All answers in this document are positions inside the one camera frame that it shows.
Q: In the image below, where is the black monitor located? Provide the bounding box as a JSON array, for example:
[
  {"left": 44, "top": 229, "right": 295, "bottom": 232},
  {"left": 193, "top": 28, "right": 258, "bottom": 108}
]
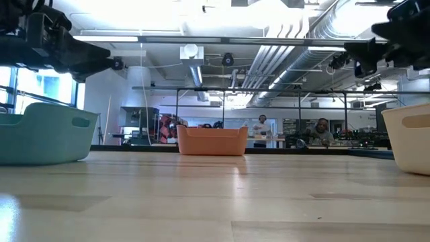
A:
[{"left": 375, "top": 102, "right": 386, "bottom": 132}]

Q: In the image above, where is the black ceiling spotlight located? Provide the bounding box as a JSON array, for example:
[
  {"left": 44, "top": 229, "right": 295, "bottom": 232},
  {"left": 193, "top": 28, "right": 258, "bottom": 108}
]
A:
[
  {"left": 363, "top": 81, "right": 383, "bottom": 92},
  {"left": 328, "top": 52, "right": 352, "bottom": 71}
]

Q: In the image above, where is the cluttered background workbench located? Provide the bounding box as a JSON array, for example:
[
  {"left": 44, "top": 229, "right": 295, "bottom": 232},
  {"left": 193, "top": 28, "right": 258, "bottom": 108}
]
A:
[{"left": 284, "top": 129, "right": 384, "bottom": 149}]

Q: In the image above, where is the black metal rack frame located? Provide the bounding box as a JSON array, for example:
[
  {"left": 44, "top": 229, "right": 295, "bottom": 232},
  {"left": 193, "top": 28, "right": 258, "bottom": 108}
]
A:
[{"left": 132, "top": 85, "right": 430, "bottom": 149}]

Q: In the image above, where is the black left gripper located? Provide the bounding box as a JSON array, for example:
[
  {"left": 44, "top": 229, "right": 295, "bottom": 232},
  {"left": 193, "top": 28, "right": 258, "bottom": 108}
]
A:
[{"left": 0, "top": 32, "right": 114, "bottom": 83}]

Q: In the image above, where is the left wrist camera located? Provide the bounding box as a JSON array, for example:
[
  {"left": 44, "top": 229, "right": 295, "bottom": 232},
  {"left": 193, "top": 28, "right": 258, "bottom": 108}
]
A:
[{"left": 26, "top": 6, "right": 73, "bottom": 38}]

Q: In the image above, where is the grey overhead beam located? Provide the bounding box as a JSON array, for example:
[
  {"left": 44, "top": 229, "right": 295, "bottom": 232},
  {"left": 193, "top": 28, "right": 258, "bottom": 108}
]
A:
[{"left": 72, "top": 33, "right": 363, "bottom": 48}]

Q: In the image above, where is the orange plastic bin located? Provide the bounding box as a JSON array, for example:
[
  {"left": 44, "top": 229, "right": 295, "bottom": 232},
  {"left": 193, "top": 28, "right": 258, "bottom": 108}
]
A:
[{"left": 176, "top": 124, "right": 249, "bottom": 157}]

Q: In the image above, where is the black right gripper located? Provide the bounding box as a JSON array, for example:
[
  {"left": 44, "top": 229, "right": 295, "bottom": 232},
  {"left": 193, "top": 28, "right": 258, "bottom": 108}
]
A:
[{"left": 344, "top": 19, "right": 430, "bottom": 78}]

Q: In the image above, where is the black tripod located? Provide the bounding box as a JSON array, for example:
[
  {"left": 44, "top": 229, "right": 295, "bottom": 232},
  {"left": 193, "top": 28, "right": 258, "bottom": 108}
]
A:
[{"left": 96, "top": 113, "right": 105, "bottom": 145}]

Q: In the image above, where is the red and black stack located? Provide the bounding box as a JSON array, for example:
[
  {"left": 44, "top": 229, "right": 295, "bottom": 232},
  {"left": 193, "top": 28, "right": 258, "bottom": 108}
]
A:
[{"left": 159, "top": 114, "right": 181, "bottom": 145}]

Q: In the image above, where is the person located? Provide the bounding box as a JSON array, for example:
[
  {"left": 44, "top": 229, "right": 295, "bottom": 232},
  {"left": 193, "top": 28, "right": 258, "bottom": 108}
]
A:
[
  {"left": 304, "top": 117, "right": 336, "bottom": 146},
  {"left": 252, "top": 114, "right": 272, "bottom": 149}
]

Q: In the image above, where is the yellow plastic bin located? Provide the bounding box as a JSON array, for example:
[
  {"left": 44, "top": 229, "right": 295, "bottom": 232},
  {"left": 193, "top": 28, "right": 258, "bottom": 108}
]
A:
[{"left": 381, "top": 103, "right": 430, "bottom": 176}]

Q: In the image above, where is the white wall unit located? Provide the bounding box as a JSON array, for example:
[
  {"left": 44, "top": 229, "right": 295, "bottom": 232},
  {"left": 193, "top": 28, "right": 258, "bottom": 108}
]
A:
[{"left": 406, "top": 67, "right": 430, "bottom": 81}]

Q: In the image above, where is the bright window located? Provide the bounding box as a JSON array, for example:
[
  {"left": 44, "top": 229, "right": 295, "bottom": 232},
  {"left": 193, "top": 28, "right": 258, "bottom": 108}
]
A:
[{"left": 0, "top": 65, "right": 85, "bottom": 115}]

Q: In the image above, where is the silver ventilation duct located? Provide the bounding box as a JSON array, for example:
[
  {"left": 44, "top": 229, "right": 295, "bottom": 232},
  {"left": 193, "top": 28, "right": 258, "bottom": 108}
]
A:
[{"left": 250, "top": 0, "right": 400, "bottom": 108}]

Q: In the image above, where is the blue rail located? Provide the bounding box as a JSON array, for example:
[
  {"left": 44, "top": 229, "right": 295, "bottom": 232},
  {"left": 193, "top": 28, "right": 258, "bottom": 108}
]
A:
[{"left": 347, "top": 147, "right": 396, "bottom": 161}]

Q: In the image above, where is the white round column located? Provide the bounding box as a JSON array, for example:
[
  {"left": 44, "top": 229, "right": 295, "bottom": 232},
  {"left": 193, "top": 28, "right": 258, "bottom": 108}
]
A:
[{"left": 126, "top": 65, "right": 153, "bottom": 109}]

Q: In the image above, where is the white hanging cable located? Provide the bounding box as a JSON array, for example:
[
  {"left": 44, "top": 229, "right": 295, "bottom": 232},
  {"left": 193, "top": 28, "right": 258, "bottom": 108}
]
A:
[{"left": 139, "top": 43, "right": 153, "bottom": 146}]

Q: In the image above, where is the green plastic bin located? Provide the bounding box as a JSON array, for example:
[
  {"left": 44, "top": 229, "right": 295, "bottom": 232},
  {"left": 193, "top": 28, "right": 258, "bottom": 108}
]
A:
[{"left": 0, "top": 102, "right": 99, "bottom": 166}]

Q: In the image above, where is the white pole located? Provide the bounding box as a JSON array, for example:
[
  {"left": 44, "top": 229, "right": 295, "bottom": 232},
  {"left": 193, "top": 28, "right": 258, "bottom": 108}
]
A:
[{"left": 102, "top": 95, "right": 112, "bottom": 145}]

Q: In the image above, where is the black cabinet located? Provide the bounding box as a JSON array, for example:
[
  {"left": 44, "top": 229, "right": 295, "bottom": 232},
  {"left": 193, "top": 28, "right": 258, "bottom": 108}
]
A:
[{"left": 120, "top": 106, "right": 161, "bottom": 146}]

